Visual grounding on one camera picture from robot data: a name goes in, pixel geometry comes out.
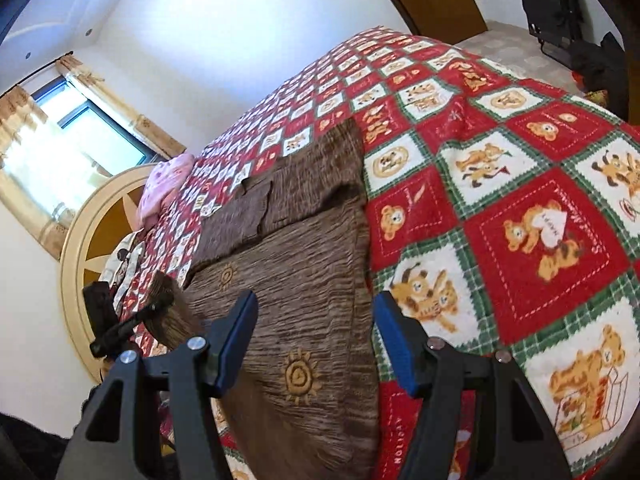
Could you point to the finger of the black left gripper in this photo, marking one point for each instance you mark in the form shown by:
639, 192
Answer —
101, 348

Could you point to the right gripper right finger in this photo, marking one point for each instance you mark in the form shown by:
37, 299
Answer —
512, 435

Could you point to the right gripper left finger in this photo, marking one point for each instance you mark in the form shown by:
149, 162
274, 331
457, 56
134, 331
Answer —
117, 437

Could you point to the brown knitted sweater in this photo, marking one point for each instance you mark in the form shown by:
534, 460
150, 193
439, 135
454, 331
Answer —
305, 404

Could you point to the cartoon print pillow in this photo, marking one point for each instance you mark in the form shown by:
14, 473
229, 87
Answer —
121, 266

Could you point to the cream wooden headboard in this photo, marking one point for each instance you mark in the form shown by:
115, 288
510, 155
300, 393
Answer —
100, 224

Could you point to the pink pillow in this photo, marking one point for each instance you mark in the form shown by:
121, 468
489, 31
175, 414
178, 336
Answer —
161, 188

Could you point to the red teddy bear quilt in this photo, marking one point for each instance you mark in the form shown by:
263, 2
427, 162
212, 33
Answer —
503, 213

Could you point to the beige patterned curtain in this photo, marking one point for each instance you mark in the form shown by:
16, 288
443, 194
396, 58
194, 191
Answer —
93, 87

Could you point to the black bag on floor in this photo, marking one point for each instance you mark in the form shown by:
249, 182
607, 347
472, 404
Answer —
603, 68

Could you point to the window with blue frame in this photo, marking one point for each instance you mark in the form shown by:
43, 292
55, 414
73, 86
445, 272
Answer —
94, 146

